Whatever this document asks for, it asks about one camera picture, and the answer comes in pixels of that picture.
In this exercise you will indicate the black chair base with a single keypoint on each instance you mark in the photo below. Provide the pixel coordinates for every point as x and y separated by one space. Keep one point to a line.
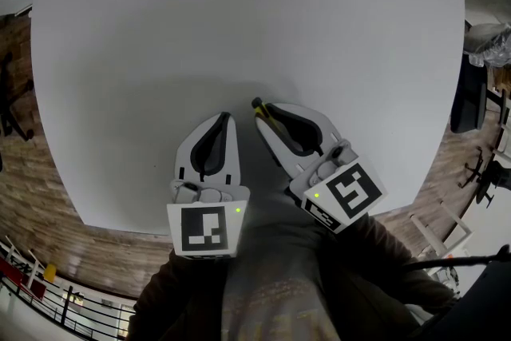
491 175

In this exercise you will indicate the clear plastic bag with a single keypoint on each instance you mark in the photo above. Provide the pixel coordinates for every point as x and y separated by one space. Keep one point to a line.
491 44

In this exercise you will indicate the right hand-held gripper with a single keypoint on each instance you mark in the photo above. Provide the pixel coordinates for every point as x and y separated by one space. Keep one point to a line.
351 191

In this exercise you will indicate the person's right forearm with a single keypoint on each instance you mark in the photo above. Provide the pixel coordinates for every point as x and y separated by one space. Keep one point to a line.
379 271

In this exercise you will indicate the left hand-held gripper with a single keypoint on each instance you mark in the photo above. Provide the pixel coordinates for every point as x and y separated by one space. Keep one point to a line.
203 229

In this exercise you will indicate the person's torso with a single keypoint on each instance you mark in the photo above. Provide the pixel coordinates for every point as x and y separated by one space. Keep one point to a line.
275 291

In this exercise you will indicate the small yellow sign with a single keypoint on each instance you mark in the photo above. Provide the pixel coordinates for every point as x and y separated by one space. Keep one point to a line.
50 272

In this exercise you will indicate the red panel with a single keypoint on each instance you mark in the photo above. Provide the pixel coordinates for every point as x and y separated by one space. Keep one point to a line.
36 287

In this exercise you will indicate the white metal frame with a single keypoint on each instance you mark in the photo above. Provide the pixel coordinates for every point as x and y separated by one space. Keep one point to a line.
459 241

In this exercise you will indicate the black railing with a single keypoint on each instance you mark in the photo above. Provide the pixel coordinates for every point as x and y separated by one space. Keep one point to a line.
67 307

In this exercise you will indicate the person's left forearm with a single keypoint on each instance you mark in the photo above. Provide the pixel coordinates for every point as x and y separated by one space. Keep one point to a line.
171 299

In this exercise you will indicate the black office chair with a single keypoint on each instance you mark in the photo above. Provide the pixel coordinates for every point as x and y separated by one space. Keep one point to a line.
469 104
7 92

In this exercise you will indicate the yellow black pen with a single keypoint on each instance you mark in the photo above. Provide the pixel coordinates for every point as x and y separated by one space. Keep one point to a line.
261 109

